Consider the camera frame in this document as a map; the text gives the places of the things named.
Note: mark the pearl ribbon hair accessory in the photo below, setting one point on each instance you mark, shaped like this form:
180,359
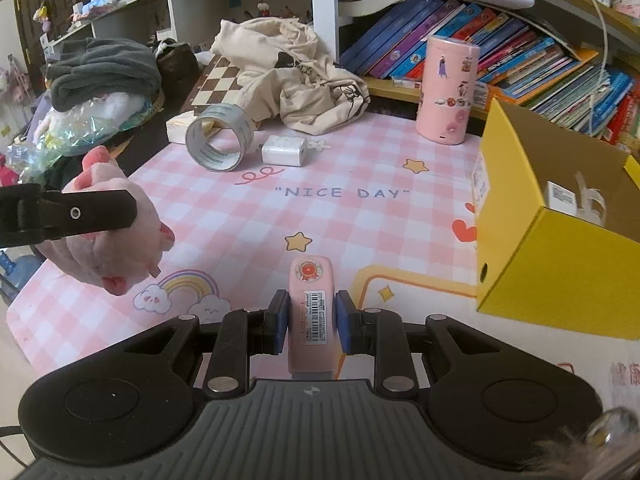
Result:
591,205

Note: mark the roll of packing tape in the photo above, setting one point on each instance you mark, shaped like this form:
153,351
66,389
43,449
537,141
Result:
220,137

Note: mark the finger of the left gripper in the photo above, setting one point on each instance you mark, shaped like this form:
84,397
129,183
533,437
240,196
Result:
31,215

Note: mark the beige crumpled hoodie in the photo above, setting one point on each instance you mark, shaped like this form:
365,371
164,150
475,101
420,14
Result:
284,72

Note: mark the pink cylindrical canister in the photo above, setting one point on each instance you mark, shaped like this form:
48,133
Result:
447,88

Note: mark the white wall charger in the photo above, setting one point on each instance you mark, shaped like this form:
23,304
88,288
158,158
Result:
287,151

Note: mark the grey folded sweater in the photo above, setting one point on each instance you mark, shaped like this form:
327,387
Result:
92,67

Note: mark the wooden chessboard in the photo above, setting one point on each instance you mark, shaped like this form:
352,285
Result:
218,84

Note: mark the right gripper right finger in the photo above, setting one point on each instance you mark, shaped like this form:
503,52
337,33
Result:
378,333

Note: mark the red dictionaries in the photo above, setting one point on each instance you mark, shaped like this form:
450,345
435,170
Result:
622,130

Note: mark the yellow cardboard box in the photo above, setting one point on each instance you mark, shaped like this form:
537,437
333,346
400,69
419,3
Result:
537,265

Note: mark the pink white desk mat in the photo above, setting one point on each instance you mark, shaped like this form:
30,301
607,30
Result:
392,211

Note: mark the iridescent plastic bag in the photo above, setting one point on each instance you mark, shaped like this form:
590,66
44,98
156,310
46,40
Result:
77,131

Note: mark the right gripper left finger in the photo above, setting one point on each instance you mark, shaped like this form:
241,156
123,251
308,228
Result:
240,335

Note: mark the usmile toothbrush box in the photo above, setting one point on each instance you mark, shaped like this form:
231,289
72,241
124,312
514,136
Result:
560,199

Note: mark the row of leaning books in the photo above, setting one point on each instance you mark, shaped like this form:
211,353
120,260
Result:
521,62

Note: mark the pink plush pig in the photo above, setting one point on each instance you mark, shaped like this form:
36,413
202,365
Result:
113,260

